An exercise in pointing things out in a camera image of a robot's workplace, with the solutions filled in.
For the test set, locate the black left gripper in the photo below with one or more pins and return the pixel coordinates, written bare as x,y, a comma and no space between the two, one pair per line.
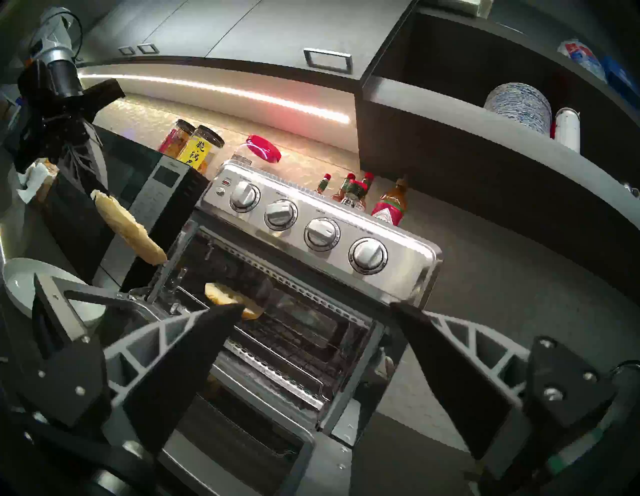
55,110

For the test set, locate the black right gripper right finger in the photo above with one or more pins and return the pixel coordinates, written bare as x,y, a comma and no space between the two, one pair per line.
500,395

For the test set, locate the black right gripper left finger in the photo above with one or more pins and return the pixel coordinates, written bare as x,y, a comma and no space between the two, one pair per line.
150,370

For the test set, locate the dark crusted bagel half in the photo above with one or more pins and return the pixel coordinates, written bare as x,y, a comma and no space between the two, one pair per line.
130,230

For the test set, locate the pale crusted bagel half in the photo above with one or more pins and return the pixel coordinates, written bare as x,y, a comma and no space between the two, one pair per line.
225,295

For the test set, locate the round white plate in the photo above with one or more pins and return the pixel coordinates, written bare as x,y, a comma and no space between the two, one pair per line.
20,285

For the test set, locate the glass toaster oven door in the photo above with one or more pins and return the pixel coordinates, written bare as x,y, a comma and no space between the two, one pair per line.
330,467

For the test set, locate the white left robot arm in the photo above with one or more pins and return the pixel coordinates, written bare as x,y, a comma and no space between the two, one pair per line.
52,35

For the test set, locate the black microwave oven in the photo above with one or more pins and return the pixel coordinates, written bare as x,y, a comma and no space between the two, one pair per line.
165,185

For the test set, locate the foil covered oven tray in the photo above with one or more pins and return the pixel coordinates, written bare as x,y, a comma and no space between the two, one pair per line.
250,376

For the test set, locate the silver oven control knob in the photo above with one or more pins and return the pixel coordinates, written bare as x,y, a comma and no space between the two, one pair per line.
368,255
280,214
244,196
322,233

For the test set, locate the stainless steel toaster oven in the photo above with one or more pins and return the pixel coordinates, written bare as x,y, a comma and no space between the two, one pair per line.
415,260

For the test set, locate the bagged bread loaf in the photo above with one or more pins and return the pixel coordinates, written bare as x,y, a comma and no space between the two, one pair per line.
49,172

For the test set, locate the large white paper bag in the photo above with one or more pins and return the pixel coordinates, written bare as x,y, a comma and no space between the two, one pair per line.
32,182

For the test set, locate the red label snack jar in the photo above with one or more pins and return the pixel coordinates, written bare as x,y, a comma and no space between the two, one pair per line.
175,140

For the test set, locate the yellow label snack jar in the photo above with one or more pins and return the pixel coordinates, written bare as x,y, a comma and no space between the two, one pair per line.
197,150

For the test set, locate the under-cabinet light strip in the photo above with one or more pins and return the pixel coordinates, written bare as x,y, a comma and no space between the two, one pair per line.
225,91

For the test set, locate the clear jar red lid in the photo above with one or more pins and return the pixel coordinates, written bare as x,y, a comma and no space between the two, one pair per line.
262,148

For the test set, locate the large Tabasco sriracha bottle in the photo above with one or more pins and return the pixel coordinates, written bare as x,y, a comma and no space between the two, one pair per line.
390,209

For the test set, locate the medium Tabasco sauce bottle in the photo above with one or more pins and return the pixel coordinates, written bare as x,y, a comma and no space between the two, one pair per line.
339,193

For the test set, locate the green neck Tabasco bottle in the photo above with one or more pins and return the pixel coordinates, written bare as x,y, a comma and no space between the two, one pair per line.
368,177

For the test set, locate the patterned plate stack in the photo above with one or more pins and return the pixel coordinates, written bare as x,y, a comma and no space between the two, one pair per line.
517,106

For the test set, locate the blue cardboard box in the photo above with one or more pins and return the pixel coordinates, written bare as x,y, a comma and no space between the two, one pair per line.
620,76

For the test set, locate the bottled water pack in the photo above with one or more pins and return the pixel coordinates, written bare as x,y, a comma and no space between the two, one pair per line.
582,56

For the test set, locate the dark open wall shelf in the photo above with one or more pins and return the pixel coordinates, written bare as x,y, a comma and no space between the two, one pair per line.
450,150

